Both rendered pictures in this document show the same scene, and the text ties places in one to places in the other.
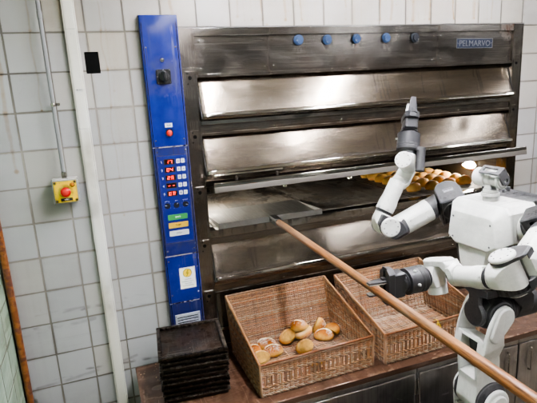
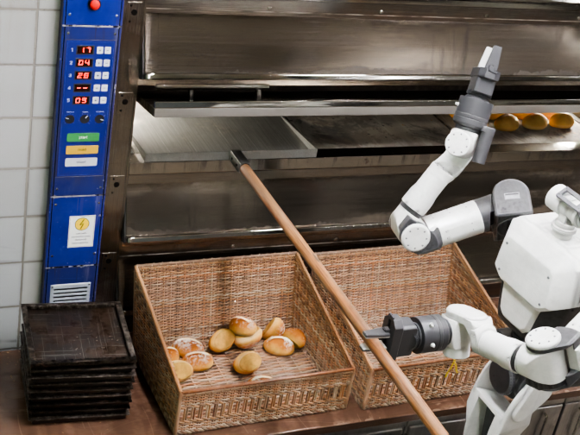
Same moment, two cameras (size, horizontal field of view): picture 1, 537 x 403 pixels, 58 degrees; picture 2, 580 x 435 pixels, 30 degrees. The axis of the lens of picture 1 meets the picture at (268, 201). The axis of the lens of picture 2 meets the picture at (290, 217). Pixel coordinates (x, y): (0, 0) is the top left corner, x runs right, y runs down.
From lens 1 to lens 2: 98 cm
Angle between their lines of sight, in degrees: 17
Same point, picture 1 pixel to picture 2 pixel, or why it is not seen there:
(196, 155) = (129, 41)
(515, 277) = (551, 368)
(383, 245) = not seen: hidden behind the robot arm
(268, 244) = (217, 192)
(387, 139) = (450, 53)
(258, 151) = (233, 47)
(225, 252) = (148, 197)
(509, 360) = (544, 424)
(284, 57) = not seen: outside the picture
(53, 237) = not seen: outside the picture
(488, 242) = (540, 298)
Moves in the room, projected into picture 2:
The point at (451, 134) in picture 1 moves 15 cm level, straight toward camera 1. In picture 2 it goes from (557, 57) to (552, 70)
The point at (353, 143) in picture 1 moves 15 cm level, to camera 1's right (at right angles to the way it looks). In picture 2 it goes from (392, 53) to (440, 59)
